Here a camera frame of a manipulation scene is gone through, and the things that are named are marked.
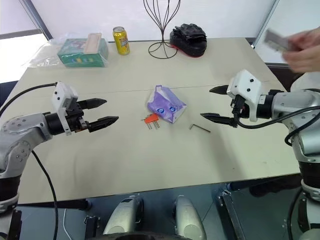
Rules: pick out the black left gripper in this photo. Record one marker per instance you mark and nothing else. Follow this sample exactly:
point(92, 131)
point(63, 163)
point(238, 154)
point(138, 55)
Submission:
point(76, 117)

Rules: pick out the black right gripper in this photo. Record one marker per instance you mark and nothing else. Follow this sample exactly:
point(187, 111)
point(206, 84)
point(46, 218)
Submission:
point(241, 107)

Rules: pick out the grey card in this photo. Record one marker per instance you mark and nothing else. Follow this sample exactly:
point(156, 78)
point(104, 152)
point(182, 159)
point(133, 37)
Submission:
point(276, 40)

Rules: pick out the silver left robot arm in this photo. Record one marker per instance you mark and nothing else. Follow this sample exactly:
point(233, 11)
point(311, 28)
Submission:
point(22, 135)

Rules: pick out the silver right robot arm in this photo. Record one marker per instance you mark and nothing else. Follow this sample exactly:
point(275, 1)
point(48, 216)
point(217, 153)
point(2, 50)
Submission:
point(295, 105)

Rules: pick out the person's bare hand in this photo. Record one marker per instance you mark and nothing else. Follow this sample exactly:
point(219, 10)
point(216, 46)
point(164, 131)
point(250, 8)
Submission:
point(303, 53)

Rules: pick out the purple tissue pack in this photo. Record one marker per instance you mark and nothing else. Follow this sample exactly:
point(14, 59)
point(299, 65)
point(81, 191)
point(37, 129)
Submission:
point(166, 105)

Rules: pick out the green cardboard box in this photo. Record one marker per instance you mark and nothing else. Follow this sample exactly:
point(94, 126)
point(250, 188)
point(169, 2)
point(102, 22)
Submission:
point(83, 56)

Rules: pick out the pale wooden stick pack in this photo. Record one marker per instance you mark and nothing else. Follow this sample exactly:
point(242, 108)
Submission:
point(92, 43)

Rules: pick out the yellow drink can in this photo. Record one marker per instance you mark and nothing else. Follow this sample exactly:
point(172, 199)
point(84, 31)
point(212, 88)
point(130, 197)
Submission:
point(121, 41)

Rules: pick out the black gloves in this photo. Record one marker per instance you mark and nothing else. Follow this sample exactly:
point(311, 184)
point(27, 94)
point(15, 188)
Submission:
point(191, 32)

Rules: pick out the clear plastic bag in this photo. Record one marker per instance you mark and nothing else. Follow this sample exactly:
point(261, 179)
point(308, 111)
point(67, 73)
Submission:
point(40, 56)

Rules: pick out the silver robot leg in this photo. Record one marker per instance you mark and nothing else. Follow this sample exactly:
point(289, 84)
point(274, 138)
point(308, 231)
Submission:
point(123, 215)
point(188, 217)

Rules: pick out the dark rounded robot body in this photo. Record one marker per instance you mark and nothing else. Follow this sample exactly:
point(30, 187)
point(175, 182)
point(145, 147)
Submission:
point(145, 236)

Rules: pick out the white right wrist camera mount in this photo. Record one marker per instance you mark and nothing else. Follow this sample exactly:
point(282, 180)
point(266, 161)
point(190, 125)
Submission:
point(246, 87)

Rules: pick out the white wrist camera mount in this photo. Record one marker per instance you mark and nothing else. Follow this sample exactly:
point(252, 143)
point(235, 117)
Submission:
point(63, 96)
point(246, 87)

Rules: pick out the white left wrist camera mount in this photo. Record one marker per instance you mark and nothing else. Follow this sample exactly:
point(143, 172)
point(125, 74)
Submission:
point(63, 96)

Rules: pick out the black table frame bracket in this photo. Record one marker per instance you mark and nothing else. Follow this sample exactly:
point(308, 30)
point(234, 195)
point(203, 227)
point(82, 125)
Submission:
point(231, 215)
point(91, 227)

